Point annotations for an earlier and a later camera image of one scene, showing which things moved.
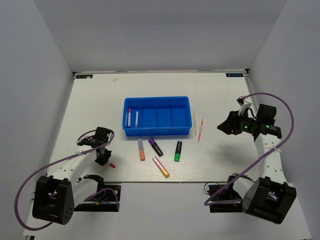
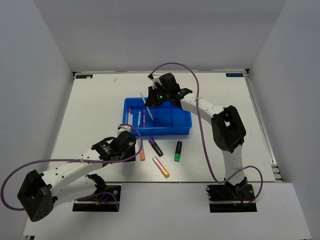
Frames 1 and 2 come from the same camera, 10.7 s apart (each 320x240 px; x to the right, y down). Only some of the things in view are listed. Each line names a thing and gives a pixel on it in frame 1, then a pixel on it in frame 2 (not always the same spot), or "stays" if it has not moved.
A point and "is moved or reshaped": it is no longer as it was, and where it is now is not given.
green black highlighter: x=178 y=151 stays
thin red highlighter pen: x=200 y=131 → x=144 y=118
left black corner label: x=84 y=76 stays
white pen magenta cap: x=137 y=119 is moved or reshaped
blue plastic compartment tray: x=166 y=116 stays
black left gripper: x=107 y=157 → x=132 y=152
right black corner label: x=234 y=75 stays
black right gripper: x=227 y=126 → x=152 y=101
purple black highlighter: x=157 y=149 stays
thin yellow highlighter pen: x=195 y=122 → x=146 y=107
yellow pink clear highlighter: x=161 y=168 stays
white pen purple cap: x=129 y=117 stays
